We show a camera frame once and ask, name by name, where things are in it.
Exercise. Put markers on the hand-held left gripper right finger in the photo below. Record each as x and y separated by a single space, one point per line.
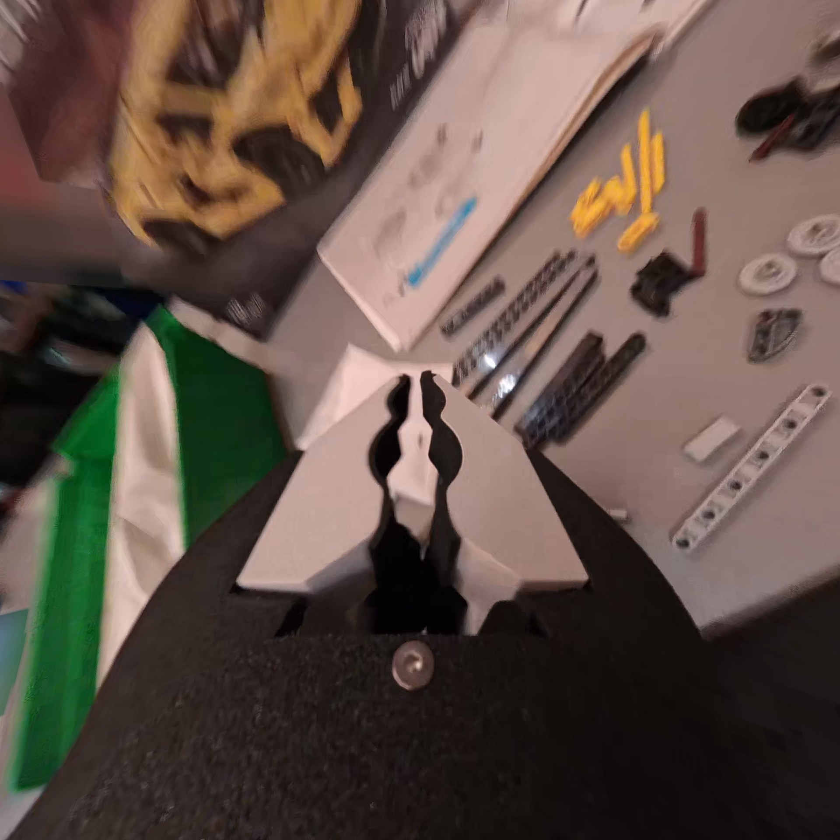
512 518

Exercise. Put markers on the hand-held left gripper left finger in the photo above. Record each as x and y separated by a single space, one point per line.
321 518

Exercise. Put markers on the black thin lego liftarm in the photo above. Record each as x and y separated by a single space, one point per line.
656 282

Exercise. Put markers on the yellow thin lego liftarm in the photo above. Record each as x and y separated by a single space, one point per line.
638 235

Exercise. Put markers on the pile of mixed lego pieces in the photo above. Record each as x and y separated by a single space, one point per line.
781 108

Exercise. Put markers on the wide black lego beam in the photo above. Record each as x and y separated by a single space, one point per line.
607 380
558 394

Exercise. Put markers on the long black lego beam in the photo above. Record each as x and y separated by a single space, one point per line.
518 315

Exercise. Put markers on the short black lego beam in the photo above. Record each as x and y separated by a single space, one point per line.
472 308

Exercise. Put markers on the small white lego brick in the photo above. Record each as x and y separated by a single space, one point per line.
712 438

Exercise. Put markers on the long light grey lego beam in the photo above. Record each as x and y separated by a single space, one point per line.
754 463

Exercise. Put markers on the yellow lego connector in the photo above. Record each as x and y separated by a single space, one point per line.
607 210
594 193
584 220

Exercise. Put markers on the dark grey lego piece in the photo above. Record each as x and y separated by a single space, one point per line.
774 334

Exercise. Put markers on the dark red lego axle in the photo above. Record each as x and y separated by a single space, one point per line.
697 243

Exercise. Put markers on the long yellow lego axle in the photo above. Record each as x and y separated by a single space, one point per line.
645 157

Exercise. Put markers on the lego instruction booklet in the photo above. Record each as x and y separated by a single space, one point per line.
492 131

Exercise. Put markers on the black lego set box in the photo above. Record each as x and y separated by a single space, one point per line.
367 98

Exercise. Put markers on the green plastic bin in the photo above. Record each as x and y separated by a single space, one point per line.
216 407

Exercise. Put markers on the held dark grey beam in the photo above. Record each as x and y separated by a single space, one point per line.
548 341

